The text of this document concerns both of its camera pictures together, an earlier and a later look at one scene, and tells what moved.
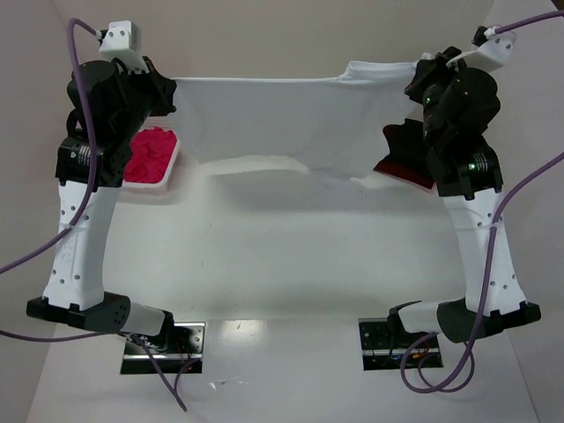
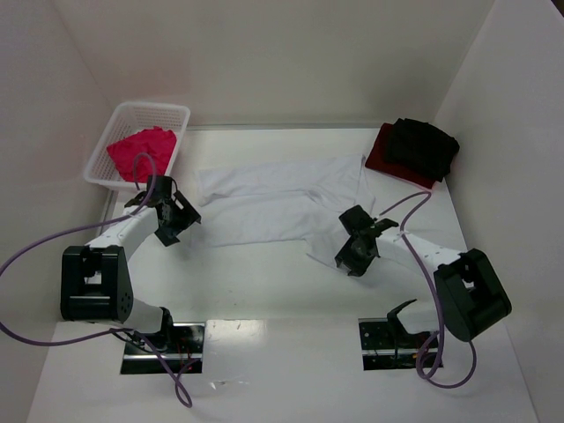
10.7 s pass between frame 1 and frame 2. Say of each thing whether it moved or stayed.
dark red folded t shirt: stayed
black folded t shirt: stayed
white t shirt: moved
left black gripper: moved
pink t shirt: stayed
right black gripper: moved
